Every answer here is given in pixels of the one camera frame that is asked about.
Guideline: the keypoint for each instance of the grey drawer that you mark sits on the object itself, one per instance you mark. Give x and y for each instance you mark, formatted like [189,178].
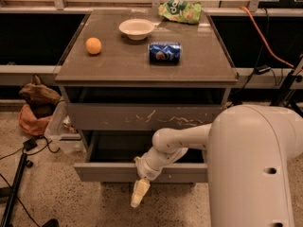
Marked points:
[130,117]
[111,159]

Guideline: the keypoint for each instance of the white bowl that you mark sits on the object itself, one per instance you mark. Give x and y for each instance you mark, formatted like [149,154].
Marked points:
[136,29]

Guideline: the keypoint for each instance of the clear plastic bin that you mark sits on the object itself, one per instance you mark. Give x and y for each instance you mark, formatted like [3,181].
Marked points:
[60,131]

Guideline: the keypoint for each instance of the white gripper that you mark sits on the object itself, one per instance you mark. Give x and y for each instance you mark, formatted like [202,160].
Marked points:
[148,171]

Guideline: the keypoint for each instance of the black power brick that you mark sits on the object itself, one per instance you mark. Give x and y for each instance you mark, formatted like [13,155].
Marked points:
[262,69]

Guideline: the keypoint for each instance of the blue soda can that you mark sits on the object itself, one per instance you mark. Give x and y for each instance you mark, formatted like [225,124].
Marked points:
[165,51]

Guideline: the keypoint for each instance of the grey drawer cabinet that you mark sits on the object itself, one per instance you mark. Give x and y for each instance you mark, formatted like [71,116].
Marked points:
[122,73]

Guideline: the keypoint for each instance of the brown cloth bag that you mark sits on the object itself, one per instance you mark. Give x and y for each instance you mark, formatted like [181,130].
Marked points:
[41,99]

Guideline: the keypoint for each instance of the black stand on floor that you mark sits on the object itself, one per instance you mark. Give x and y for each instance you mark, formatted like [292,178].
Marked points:
[11,192]

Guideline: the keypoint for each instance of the green chip bag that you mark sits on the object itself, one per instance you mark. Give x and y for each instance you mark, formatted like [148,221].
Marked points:
[181,11]

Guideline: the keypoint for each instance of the grey top drawer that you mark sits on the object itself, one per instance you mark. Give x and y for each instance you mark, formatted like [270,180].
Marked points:
[130,117]

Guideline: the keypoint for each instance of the black table leg frame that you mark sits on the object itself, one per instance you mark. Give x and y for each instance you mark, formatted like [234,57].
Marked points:
[284,96]

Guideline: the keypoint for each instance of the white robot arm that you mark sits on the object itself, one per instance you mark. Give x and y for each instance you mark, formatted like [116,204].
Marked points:
[248,147]

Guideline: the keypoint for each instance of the orange cloth bag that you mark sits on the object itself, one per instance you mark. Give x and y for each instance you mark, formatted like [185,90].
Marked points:
[30,124]

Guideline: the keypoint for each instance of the orange fruit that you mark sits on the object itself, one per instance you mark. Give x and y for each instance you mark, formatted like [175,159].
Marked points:
[93,46]

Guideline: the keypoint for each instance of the black power adapter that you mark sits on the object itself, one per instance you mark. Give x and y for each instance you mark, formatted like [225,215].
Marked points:
[30,144]

